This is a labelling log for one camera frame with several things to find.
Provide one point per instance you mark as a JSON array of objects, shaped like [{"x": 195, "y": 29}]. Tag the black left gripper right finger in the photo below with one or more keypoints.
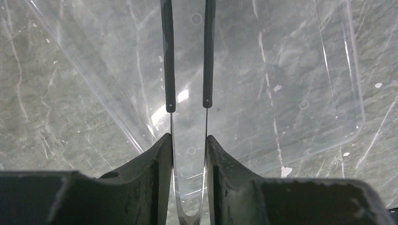
[{"x": 238, "y": 196}]

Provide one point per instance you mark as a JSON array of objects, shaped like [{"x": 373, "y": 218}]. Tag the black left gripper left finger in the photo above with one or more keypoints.
[{"x": 135, "y": 193}]

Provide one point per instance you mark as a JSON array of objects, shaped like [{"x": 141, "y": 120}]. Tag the clear plastic tray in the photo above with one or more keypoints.
[{"x": 285, "y": 82}]

